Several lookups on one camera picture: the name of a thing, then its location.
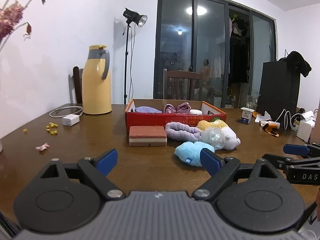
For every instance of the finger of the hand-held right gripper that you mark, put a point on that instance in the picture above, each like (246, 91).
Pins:
(282, 161)
(297, 149)

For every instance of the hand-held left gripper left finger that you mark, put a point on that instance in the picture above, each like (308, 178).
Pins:
(108, 160)

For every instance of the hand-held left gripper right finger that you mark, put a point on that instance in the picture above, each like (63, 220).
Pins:
(210, 161)

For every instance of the clear plastic ball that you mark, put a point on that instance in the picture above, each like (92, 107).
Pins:
(213, 138)

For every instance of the blue plush toy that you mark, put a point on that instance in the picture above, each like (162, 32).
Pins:
(187, 153)

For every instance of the yellow white plush toy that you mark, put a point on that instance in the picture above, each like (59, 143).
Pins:
(232, 138)

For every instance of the purple fluffy headband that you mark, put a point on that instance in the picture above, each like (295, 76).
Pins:
(181, 131)

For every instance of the red brown layered sponge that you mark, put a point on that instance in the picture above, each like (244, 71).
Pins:
(147, 136)

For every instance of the white round sponge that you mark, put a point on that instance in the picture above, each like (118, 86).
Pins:
(195, 111)

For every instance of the red cardboard box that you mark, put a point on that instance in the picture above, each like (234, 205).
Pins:
(175, 121)

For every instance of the white orange tube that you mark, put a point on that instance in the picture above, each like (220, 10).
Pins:
(270, 124)

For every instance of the white crumpled paper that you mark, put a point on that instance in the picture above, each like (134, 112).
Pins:
(264, 117)

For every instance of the white charger block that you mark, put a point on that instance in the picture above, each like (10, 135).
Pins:
(71, 120)

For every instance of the white yogurt cup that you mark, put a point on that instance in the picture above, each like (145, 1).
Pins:
(247, 116)

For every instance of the tall black box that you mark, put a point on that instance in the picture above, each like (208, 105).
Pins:
(277, 92)

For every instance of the yellow flower bits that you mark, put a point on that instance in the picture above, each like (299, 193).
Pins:
(52, 127)

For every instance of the clear drinking glass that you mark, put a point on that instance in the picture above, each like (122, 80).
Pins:
(251, 101)

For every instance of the pink fallen petal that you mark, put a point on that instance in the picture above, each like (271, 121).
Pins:
(43, 147)

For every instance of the yellow thermos jug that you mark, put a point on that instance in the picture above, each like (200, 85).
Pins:
(96, 85)

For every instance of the slatted wooden chair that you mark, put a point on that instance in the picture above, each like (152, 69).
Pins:
(182, 85)

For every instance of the dark wooden chair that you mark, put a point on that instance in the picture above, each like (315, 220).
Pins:
(77, 85)

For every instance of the black garment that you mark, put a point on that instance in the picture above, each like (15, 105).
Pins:
(298, 62)

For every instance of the black light stand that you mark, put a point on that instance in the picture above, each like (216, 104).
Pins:
(126, 62)

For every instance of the sliding glass door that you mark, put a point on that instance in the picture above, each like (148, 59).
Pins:
(217, 42)

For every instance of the hanging clothes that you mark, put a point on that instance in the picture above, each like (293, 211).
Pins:
(237, 23)

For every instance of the black studio light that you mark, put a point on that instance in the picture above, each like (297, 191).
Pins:
(135, 17)

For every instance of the dried pink rose bouquet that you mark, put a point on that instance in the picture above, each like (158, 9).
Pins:
(10, 15)

